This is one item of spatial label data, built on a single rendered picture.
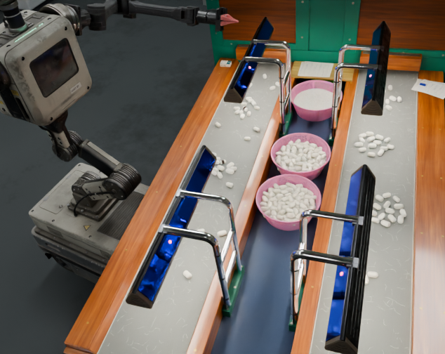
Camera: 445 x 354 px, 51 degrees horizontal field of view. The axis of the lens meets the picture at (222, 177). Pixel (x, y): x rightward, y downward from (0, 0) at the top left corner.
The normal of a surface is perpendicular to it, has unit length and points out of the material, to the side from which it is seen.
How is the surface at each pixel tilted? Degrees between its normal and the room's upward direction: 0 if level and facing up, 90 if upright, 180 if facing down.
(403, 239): 0
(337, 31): 90
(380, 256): 0
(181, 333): 0
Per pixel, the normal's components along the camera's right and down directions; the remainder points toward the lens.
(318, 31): -0.29, 0.70
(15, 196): -0.11, -0.70
